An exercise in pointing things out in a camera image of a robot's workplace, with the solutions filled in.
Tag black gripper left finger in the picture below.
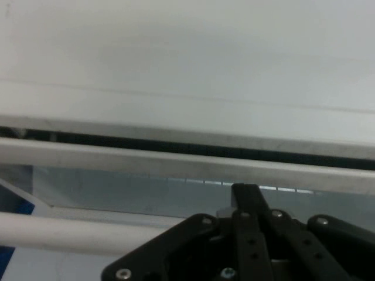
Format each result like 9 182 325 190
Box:
100 183 274 281

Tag cream oven door handle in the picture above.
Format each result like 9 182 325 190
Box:
0 211 168 256

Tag cream toaster oven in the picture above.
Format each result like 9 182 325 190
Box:
0 0 375 162

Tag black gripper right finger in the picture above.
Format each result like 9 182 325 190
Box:
244 183 375 281

